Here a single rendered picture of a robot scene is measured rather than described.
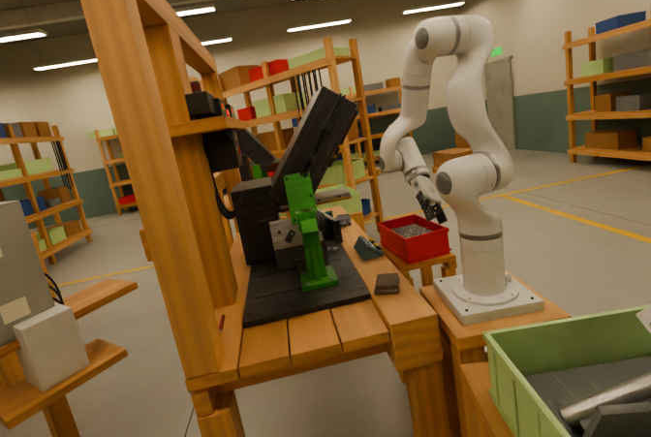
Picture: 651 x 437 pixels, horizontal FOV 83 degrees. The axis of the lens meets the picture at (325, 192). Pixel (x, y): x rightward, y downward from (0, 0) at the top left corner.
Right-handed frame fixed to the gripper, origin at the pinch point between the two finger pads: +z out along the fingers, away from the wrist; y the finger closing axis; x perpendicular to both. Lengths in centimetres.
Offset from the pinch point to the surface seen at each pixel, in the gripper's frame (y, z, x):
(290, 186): -11, -38, 49
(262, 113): 176, -287, 218
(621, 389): -44, 49, -30
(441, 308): -4.0, 27.1, 9.1
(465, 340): -13.7, 37.3, 1.9
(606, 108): 565, -203, -124
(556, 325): -20.8, 39.5, -21.6
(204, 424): -54, 38, 63
